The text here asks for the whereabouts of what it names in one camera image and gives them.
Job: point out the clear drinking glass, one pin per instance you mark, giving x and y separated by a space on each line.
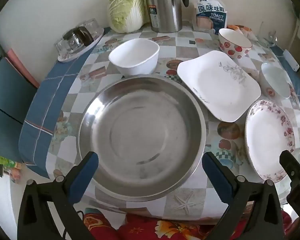
81 24
92 26
61 47

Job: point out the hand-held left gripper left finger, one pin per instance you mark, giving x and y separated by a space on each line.
83 175

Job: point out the white square floral plate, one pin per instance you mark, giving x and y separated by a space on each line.
215 90

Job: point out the round pink floral plate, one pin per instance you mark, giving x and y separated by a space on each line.
265 140

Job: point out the colourful packet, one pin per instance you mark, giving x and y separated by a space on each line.
5 166

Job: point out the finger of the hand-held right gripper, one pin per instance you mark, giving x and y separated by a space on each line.
291 166

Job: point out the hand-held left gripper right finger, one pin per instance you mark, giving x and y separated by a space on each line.
217 177

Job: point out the toast bread bag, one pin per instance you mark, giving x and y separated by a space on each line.
211 15

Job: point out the white oval tray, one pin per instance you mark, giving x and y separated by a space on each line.
96 40

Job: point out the orange snack packet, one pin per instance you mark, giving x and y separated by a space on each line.
235 27
247 33

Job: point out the small white bowl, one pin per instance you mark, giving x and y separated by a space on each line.
275 80

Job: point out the napa cabbage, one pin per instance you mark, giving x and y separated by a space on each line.
125 7

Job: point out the pink panel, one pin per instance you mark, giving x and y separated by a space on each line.
22 67

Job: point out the red floral clothing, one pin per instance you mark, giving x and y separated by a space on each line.
165 230

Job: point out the red patterned bowl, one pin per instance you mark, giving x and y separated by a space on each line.
233 40

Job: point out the stainless steel thermos jug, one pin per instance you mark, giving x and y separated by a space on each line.
165 10

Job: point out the stainless steel basin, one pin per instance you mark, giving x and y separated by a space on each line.
140 130

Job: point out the white square bowl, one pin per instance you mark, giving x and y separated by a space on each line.
133 55

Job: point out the glass pitcher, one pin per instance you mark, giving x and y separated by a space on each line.
271 40

